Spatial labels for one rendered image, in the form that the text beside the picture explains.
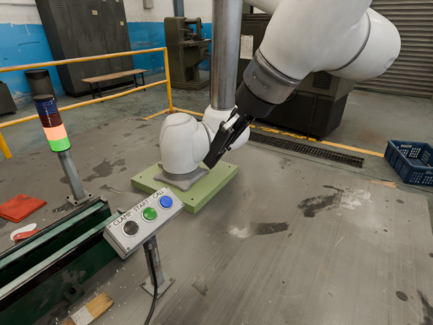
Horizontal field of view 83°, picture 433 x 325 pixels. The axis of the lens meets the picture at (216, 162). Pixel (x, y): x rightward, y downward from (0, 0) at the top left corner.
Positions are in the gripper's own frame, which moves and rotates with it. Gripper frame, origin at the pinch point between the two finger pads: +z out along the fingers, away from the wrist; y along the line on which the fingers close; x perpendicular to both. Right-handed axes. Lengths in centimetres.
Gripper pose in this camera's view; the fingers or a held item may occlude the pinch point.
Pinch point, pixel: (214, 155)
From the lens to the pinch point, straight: 58.1
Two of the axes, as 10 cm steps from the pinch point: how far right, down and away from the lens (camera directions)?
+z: -4.4, 5.7, 6.9
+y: -5.7, 4.2, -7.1
